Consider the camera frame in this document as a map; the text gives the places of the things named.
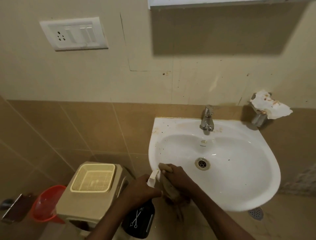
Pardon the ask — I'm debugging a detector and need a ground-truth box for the person's left hand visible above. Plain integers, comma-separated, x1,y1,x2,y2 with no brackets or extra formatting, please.
124,174,163,211

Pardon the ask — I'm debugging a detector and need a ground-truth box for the person's right hand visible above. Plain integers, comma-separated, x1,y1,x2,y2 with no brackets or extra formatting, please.
160,164,198,201

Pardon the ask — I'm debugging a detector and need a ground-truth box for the brown cleaning cloth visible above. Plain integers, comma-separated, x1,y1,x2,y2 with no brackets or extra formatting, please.
158,163,191,221

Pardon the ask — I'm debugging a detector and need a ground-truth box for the black spray bottle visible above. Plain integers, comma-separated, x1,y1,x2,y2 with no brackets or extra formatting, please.
122,169,162,239

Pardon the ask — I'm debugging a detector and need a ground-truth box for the white wash basin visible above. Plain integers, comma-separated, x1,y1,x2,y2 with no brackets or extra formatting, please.
148,117,281,213

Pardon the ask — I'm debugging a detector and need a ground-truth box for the white framed mirror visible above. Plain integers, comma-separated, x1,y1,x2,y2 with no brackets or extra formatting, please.
147,0,316,10

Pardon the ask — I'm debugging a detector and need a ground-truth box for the person's right forearm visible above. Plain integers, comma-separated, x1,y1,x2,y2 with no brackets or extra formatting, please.
189,189,255,240

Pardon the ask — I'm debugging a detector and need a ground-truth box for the person's left forearm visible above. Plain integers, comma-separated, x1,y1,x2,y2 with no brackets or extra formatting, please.
85,197,139,240

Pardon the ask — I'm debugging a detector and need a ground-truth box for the chrome sink drain strainer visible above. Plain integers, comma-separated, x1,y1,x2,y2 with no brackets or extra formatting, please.
194,157,211,171

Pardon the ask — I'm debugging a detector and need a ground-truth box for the beige plastic basket tray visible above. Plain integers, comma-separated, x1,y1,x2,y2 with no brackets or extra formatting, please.
70,163,116,193

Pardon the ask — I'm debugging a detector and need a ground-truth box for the beige plastic stool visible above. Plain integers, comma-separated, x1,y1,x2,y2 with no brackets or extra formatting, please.
55,161,135,238

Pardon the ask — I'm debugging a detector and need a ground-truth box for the chrome faucet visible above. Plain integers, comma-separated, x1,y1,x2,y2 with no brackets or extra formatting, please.
200,105,215,135

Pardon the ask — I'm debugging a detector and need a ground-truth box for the round floor drain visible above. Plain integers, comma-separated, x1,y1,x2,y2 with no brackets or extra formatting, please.
248,207,264,221

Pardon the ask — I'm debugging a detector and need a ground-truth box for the red plastic bucket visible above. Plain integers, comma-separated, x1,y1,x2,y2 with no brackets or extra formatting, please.
29,185,67,224

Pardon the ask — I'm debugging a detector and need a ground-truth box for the crumpled stained white paper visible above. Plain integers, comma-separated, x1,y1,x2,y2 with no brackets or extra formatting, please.
250,90,293,120

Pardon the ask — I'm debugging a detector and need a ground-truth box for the chrome toilet paper holder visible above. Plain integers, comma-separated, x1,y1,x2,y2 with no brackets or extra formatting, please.
0,194,36,225

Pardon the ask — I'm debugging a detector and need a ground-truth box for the white switch socket panel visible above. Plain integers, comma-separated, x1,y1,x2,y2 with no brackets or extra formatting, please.
39,16,109,52

